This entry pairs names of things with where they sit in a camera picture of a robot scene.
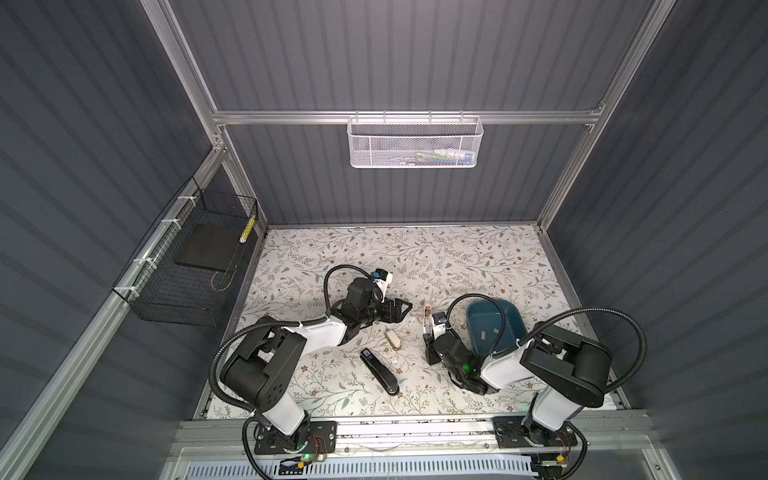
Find beige mini stapler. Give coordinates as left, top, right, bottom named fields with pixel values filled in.
left=385, top=330, right=403, bottom=350

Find black long stapler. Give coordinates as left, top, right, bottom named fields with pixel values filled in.
left=360, top=348, right=400, bottom=396

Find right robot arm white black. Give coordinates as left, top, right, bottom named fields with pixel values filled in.
left=428, top=325, right=612, bottom=437

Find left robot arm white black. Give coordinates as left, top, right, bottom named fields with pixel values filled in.
left=208, top=271, right=413, bottom=443

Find teal plastic tray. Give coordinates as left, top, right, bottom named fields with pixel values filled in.
left=467, top=299, right=528, bottom=357

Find pens in white basket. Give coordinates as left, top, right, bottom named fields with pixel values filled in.
left=385, top=148, right=476, bottom=167

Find yellow marker in basket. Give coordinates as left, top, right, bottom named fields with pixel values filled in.
left=239, top=215, right=256, bottom=244

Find black pad in basket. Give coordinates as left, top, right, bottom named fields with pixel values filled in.
left=174, top=225, right=245, bottom=272

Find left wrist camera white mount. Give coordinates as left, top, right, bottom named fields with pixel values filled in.
left=372, top=268, right=393, bottom=296

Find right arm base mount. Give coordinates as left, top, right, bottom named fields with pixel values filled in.
left=491, top=415, right=579, bottom=451

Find white slotted cable duct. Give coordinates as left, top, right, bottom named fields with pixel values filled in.
left=182, top=454, right=535, bottom=480

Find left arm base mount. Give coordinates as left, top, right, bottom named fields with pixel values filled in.
left=252, top=420, right=338, bottom=461

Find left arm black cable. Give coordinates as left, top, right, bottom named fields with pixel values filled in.
left=208, top=263, right=376, bottom=480

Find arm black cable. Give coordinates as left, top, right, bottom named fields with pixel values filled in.
left=208, top=263, right=376, bottom=480
left=445, top=292, right=649, bottom=395

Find white wire mesh basket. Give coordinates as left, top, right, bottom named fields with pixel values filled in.
left=346, top=120, right=484, bottom=169

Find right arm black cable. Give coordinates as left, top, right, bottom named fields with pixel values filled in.
left=445, top=292, right=649, bottom=395

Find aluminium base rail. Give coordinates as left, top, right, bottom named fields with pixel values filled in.
left=168, top=410, right=652, bottom=458

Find black wire basket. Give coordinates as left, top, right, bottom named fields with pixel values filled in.
left=113, top=180, right=259, bottom=327

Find aluminium horizontal back rail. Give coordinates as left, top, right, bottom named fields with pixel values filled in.
left=213, top=110, right=601, bottom=126

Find aluminium corner post left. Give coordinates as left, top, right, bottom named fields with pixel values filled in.
left=140, top=0, right=269, bottom=232

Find aluminium corner post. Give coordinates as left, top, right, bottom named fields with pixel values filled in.
left=537, top=0, right=676, bottom=233
left=140, top=0, right=269, bottom=232

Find aluminium corner post right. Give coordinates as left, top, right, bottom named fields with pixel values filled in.
left=537, top=0, right=676, bottom=233

